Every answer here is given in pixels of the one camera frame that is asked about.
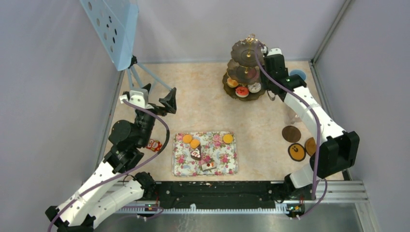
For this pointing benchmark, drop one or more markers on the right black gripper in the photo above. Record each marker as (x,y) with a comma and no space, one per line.
(263,77)

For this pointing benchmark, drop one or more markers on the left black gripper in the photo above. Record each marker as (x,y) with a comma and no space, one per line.
(169,101)

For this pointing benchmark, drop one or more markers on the pink frosted donut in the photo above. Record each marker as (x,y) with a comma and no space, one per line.
(253,74)

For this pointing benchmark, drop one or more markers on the white striped donut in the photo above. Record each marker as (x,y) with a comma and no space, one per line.
(255,88)

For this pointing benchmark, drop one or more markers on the metal tongs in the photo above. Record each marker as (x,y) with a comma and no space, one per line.
(271,95)

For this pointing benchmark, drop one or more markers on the red donut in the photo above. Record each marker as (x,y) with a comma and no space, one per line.
(242,91)

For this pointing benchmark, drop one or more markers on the orange bun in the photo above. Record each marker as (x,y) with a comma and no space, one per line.
(232,83)

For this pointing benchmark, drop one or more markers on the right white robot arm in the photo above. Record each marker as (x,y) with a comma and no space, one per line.
(336,149)

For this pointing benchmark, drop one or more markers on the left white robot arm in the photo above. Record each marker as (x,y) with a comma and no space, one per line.
(89,206)

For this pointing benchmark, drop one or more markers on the light blue mug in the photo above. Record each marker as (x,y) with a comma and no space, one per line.
(301,73)

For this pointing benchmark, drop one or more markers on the three-tier dark cake stand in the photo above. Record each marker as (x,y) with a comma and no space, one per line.
(243,57)

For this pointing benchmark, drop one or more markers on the red owl toy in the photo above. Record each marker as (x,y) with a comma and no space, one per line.
(154,145)

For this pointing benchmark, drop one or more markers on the orange macaron left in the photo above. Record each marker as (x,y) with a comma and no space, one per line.
(187,138)

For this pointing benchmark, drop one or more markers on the orange macaron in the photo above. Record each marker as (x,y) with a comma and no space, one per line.
(194,144)
(187,138)
(228,138)

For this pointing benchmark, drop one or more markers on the pink mug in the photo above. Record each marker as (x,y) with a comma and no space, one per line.
(292,117)

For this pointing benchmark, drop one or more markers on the orange macaron middle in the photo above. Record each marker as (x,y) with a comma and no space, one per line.
(194,144)

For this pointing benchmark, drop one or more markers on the dark brown round coaster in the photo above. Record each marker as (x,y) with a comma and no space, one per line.
(291,134)

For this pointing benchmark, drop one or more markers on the chocolate cake slice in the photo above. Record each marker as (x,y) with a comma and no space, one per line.
(196,153)

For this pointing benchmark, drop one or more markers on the floral serving tray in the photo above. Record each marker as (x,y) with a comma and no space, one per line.
(214,149)

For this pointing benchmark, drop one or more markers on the orange macaron right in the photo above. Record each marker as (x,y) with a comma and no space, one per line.
(228,138)

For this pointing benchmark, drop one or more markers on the blue perforated board stand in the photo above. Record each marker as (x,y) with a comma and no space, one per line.
(115,22)

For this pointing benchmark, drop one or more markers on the brown wooden coaster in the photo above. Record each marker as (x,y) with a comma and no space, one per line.
(310,146)

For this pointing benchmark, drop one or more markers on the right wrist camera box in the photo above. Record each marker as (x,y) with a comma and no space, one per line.
(274,51)

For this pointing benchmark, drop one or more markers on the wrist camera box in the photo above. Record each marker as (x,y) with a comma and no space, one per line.
(274,51)
(137,97)

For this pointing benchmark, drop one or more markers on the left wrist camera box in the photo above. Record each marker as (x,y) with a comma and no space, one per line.
(137,97)

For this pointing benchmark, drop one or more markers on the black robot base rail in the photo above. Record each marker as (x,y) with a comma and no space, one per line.
(225,194)

